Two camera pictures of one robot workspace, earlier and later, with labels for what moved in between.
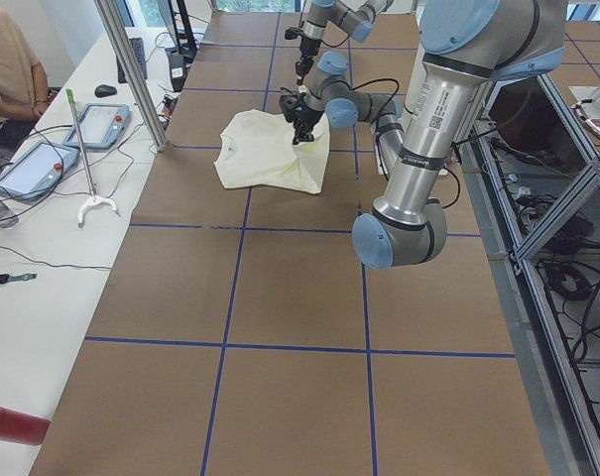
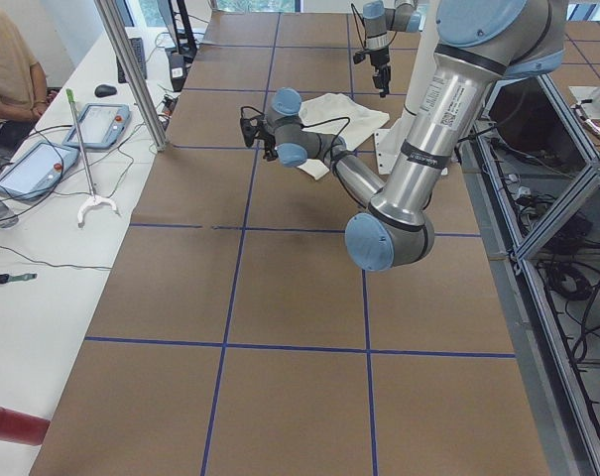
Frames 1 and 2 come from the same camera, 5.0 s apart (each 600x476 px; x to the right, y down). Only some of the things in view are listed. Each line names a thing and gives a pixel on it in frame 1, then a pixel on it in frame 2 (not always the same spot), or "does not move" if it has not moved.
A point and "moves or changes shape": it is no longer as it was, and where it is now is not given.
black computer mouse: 104,90 does not move
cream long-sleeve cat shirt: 257,150 moves or changes shape
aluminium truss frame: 541,190 does not move
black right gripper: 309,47 -> 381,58
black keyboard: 138,49 does not move
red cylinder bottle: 4,423 does not move
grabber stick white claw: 93,199 does not move
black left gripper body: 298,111 -> 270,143
